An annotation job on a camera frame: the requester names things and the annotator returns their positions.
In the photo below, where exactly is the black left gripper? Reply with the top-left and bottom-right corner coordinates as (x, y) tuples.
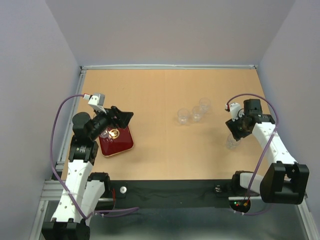
(89, 105), (133, 141)

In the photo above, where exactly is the clear glass lone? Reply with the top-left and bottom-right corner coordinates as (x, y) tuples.
(225, 134), (241, 150)

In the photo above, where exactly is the clear glass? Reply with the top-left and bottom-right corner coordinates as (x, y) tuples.
(99, 129), (111, 139)
(177, 108), (190, 125)
(192, 105), (204, 122)
(199, 97), (211, 113)

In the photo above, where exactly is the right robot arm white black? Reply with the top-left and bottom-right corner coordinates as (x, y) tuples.
(225, 99), (310, 205)

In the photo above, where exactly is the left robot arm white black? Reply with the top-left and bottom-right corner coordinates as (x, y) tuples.
(41, 106), (134, 240)

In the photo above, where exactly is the red tray with gold rim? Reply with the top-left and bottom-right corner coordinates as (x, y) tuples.
(98, 126), (134, 158)

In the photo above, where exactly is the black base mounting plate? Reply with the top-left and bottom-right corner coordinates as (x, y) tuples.
(95, 179), (247, 210)

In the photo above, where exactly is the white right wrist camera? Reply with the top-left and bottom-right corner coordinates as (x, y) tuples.
(225, 102), (245, 122)

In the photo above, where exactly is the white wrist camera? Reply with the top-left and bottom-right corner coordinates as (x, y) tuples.
(83, 93), (106, 113)
(225, 102), (245, 122)

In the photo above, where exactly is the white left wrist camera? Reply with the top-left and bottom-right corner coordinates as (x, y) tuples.
(83, 93), (106, 113)

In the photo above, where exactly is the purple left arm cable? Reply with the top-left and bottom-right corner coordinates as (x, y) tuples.
(50, 93), (140, 220)

